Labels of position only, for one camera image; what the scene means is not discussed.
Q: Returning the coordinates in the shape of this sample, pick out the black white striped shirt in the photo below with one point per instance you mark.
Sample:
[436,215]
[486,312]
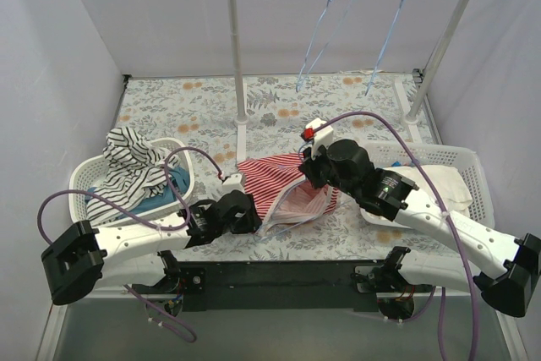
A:
[127,149]

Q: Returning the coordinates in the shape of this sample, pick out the blue garment in basket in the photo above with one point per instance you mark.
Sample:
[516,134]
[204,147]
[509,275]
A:
[165,196]

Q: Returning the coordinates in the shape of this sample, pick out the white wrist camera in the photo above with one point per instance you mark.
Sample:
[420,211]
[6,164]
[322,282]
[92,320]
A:
[233,184]
[317,134]

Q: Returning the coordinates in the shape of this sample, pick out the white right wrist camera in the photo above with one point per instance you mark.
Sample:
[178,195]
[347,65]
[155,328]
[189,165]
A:
[317,134]

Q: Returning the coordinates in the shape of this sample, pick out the white left laundry basket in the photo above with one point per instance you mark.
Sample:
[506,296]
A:
[92,172]

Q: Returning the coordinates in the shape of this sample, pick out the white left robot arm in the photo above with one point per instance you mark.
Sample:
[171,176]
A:
[84,257]

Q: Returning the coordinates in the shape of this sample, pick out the white right laundry basket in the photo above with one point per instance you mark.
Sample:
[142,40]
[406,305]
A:
[384,153]

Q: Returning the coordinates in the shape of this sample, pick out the red white striped tank top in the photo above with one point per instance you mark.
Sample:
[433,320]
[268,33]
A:
[291,192]

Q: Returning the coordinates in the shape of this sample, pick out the white folded cloth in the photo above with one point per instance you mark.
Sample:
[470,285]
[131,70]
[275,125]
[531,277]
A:
[447,180]

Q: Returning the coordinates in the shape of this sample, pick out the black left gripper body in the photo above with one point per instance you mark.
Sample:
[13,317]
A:
[248,217]

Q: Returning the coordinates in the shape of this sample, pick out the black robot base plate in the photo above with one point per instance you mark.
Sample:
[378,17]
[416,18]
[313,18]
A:
[357,285]

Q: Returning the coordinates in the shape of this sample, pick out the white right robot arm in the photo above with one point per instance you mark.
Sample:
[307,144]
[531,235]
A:
[504,268]

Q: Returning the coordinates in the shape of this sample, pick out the white laundry basket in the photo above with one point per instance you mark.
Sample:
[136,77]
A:
[92,172]
[384,153]

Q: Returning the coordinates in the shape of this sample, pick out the floral tablecloth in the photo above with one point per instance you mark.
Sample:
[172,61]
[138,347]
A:
[201,111]

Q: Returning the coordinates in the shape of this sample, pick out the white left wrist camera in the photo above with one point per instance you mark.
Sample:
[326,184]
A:
[233,184]

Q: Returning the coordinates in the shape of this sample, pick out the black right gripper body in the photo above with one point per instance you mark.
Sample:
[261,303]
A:
[313,171]

